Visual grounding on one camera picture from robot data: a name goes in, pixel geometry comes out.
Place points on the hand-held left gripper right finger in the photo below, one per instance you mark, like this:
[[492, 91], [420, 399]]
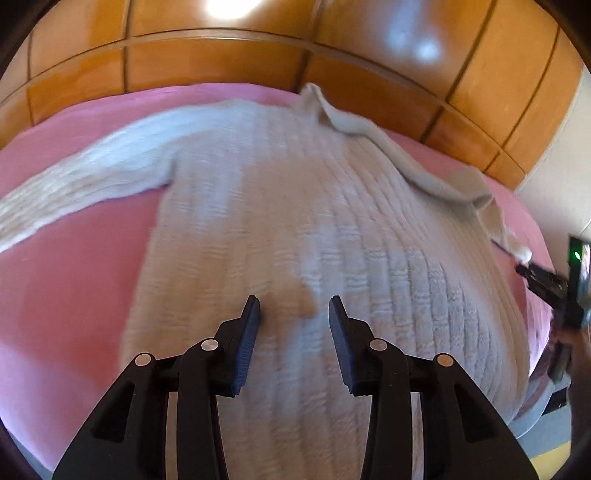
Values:
[[342, 344]]

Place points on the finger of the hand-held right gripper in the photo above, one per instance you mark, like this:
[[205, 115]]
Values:
[[538, 277]]

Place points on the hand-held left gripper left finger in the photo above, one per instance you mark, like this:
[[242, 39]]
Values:
[[244, 344]]

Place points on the white knit sweater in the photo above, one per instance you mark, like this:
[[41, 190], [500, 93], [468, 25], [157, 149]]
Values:
[[295, 221]]

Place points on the pink bed sheet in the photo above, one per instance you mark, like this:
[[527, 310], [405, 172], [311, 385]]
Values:
[[69, 295]]

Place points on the wooden wardrobe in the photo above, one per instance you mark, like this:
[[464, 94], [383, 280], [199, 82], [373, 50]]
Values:
[[240, 50]]

